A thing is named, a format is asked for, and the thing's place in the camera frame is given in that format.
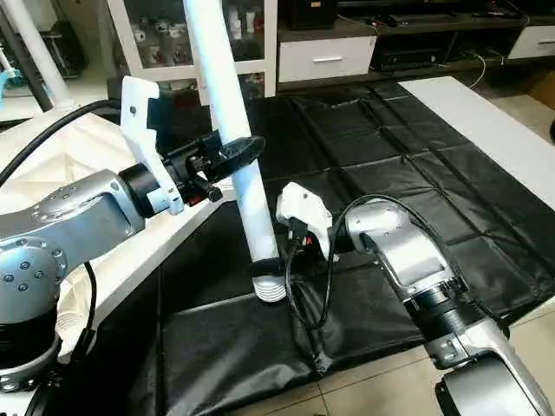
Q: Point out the white plastic table leg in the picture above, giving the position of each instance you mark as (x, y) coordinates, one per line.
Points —
(35, 52)
(225, 78)

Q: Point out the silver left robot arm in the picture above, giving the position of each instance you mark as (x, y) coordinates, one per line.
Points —
(61, 225)

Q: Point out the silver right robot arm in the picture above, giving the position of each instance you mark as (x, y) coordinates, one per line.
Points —
(399, 243)

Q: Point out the white plastic table top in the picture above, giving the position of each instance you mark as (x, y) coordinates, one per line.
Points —
(52, 147)

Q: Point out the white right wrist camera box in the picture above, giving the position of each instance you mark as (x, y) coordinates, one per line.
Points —
(303, 208)

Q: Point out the black work mat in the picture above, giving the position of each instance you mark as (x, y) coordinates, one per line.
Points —
(390, 156)

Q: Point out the white flat panel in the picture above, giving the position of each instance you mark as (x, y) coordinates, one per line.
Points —
(486, 121)

